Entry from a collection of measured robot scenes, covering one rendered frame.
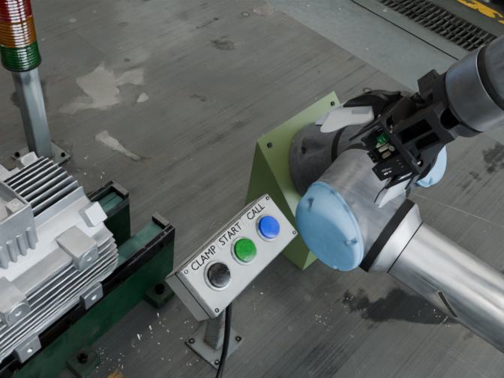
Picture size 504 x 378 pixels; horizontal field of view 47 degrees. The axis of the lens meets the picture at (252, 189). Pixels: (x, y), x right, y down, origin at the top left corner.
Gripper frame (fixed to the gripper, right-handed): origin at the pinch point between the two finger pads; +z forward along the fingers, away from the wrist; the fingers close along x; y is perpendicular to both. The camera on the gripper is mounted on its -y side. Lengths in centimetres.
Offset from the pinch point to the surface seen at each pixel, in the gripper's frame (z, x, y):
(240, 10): 62, -39, -63
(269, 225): 7.4, 0.2, 11.4
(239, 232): 8.1, -1.6, 15.2
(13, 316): 15.2, -10.5, 40.2
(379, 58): 132, -1, -192
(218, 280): 7.4, 0.8, 22.0
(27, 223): 12.4, -17.7, 33.6
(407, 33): 133, -2, -225
